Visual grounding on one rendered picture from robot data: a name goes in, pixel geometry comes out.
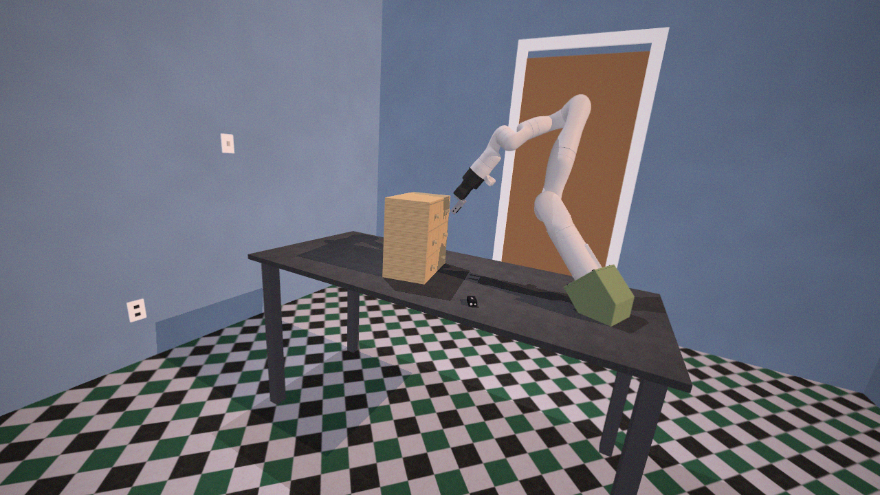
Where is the light wooden chest of drawers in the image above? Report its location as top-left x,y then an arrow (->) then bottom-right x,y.
382,192 -> 450,285

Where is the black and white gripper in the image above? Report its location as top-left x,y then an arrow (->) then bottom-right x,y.
450,158 -> 496,214

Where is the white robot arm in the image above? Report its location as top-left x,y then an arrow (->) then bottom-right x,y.
479,94 -> 602,280

